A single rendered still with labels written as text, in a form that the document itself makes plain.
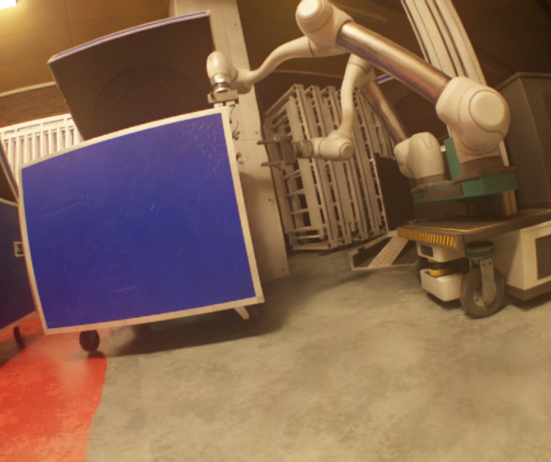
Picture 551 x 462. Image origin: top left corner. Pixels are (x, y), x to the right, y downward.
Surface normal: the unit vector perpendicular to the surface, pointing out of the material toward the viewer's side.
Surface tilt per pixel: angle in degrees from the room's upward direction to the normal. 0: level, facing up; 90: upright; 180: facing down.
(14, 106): 90
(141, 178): 90
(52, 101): 90
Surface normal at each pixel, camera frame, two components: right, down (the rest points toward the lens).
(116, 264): 0.10, 0.00
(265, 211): 0.44, -0.07
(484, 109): -0.39, 0.18
